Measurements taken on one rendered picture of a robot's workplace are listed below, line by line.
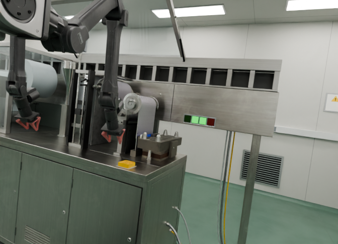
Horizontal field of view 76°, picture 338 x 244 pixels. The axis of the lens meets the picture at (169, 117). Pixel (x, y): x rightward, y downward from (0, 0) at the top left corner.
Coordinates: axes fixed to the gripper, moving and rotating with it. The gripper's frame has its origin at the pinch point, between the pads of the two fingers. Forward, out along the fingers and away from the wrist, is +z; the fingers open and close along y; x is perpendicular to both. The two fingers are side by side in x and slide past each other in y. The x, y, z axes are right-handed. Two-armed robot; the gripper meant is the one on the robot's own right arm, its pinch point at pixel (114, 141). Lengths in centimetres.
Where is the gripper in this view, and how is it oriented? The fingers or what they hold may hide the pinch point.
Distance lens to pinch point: 118.0
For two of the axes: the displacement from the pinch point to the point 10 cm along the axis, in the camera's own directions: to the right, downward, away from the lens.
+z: -0.2, 8.5, 5.3
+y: -9.8, -1.3, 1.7
